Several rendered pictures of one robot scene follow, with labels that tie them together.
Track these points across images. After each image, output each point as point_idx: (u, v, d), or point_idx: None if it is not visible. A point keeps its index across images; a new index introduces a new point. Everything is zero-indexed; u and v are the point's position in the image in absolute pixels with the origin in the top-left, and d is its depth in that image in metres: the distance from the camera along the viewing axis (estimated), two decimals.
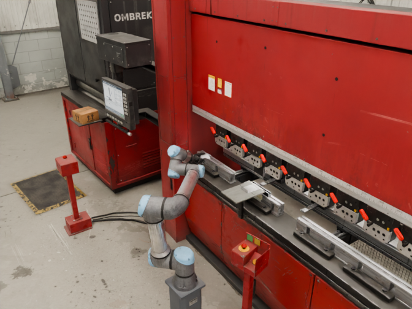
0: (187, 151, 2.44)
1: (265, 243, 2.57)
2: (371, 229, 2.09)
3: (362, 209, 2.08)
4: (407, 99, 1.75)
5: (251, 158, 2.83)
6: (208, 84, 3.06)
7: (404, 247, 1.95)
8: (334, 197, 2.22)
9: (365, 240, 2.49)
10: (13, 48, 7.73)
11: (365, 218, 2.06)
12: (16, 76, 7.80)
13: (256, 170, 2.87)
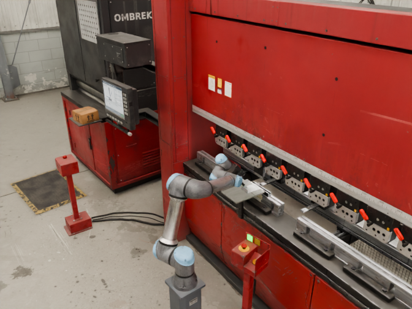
0: None
1: (265, 243, 2.57)
2: (371, 229, 2.09)
3: (362, 209, 2.08)
4: (407, 99, 1.75)
5: (251, 158, 2.83)
6: (208, 84, 3.06)
7: (404, 247, 1.95)
8: (334, 197, 2.22)
9: (365, 240, 2.49)
10: (13, 48, 7.73)
11: (365, 218, 2.06)
12: (16, 76, 7.80)
13: (256, 170, 2.87)
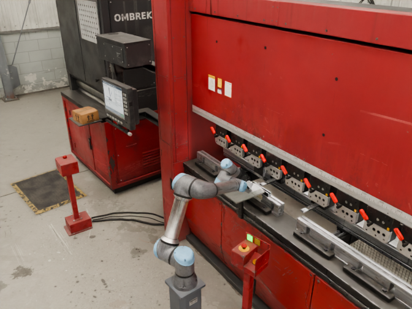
0: None
1: (265, 243, 2.57)
2: (371, 229, 2.09)
3: (362, 209, 2.08)
4: (407, 99, 1.75)
5: (251, 158, 2.83)
6: (208, 84, 3.06)
7: (404, 247, 1.95)
8: (334, 197, 2.22)
9: (365, 240, 2.49)
10: (13, 48, 7.73)
11: (365, 218, 2.06)
12: (16, 76, 7.80)
13: (256, 170, 2.87)
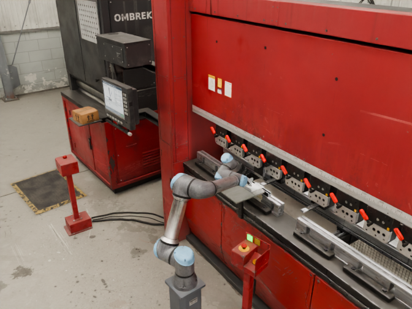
0: None
1: (265, 243, 2.57)
2: (371, 229, 2.09)
3: (362, 209, 2.08)
4: (407, 99, 1.75)
5: (251, 158, 2.83)
6: (208, 84, 3.06)
7: (404, 247, 1.95)
8: (334, 197, 2.22)
9: (365, 240, 2.49)
10: (13, 48, 7.73)
11: (365, 218, 2.06)
12: (16, 76, 7.80)
13: (256, 170, 2.87)
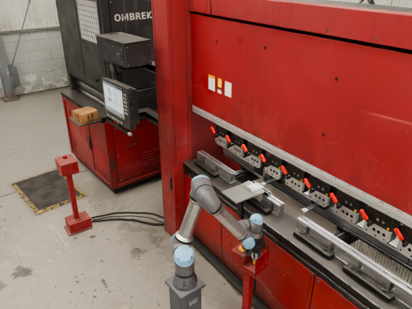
0: None
1: (265, 243, 2.57)
2: (371, 229, 2.09)
3: (362, 209, 2.08)
4: (407, 99, 1.75)
5: (251, 158, 2.83)
6: (208, 84, 3.06)
7: (404, 247, 1.95)
8: (334, 197, 2.22)
9: (365, 240, 2.49)
10: (13, 48, 7.73)
11: (365, 218, 2.06)
12: (16, 76, 7.80)
13: (256, 170, 2.87)
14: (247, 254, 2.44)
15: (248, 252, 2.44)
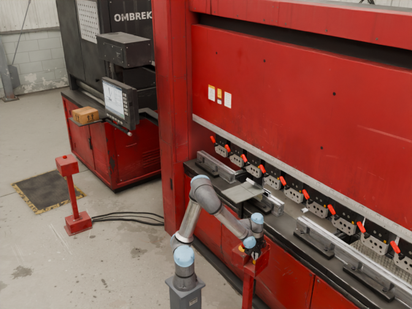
0: None
1: (265, 243, 2.57)
2: (368, 241, 2.13)
3: (359, 221, 2.12)
4: (403, 116, 1.79)
5: (251, 168, 2.86)
6: (208, 94, 3.09)
7: (401, 260, 1.98)
8: (332, 209, 2.25)
9: None
10: (13, 48, 7.73)
11: (363, 230, 2.10)
12: (16, 76, 7.80)
13: (255, 180, 2.90)
14: (248, 254, 2.44)
15: (249, 251, 2.44)
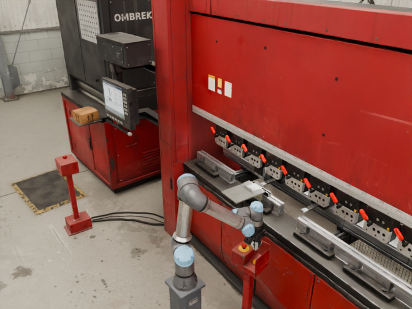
0: None
1: (265, 243, 2.57)
2: (371, 229, 2.09)
3: (362, 209, 2.08)
4: (407, 99, 1.75)
5: (251, 158, 2.83)
6: (208, 84, 3.06)
7: (404, 247, 1.95)
8: (334, 197, 2.22)
9: (365, 240, 2.49)
10: (13, 48, 7.73)
11: (365, 218, 2.06)
12: (16, 76, 7.80)
13: (256, 170, 2.87)
14: (247, 243, 2.39)
15: (248, 240, 2.39)
